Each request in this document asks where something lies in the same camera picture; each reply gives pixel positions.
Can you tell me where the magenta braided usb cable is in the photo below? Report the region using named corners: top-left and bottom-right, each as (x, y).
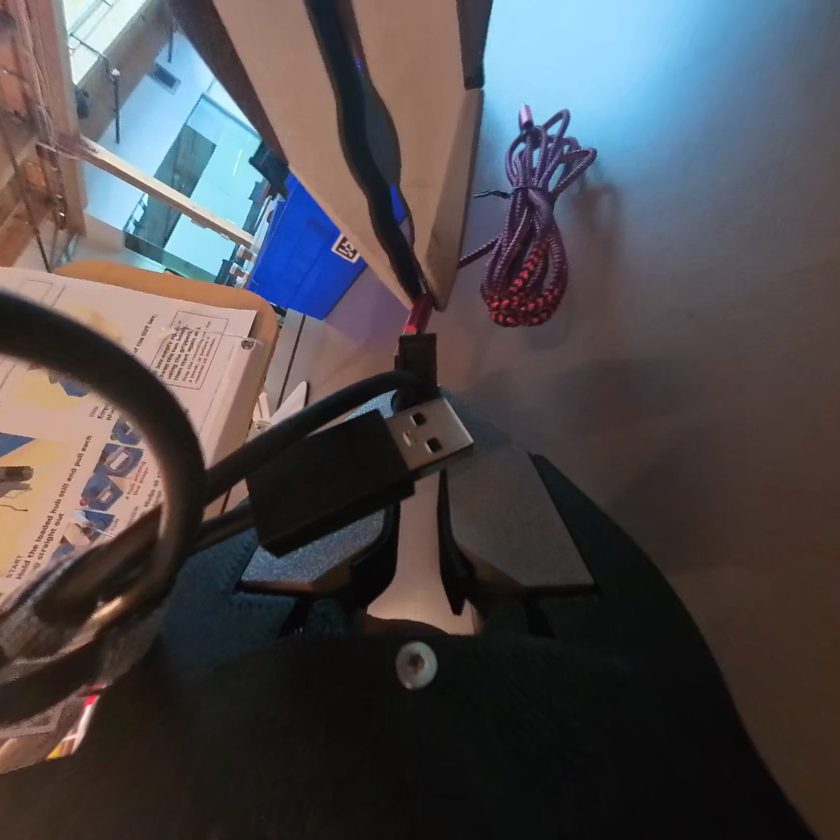
top-left (403, 108), bottom-right (598, 339)

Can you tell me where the black usb hub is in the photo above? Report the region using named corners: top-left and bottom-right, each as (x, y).
top-left (0, 289), bottom-right (475, 723)

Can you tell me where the blue plastic bin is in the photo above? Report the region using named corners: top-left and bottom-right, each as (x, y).
top-left (246, 172), bottom-right (370, 322)

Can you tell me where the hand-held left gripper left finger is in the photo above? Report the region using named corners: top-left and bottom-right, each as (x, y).
top-left (241, 403), bottom-right (399, 608)

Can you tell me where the instruction sheet on wooden stand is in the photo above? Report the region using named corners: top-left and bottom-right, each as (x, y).
top-left (56, 259), bottom-right (311, 460)

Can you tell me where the printed instruction sheet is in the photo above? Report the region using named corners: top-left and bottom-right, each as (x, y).
top-left (0, 268), bottom-right (258, 595)

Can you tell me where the pale wooden post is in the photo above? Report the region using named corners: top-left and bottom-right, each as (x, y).
top-left (36, 134), bottom-right (257, 249)

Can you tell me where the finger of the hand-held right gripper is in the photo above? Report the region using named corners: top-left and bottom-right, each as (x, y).
top-left (353, 0), bottom-right (487, 312)
top-left (168, 0), bottom-right (421, 301)

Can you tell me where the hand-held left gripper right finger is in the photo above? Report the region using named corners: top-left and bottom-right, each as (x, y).
top-left (437, 387), bottom-right (598, 616)

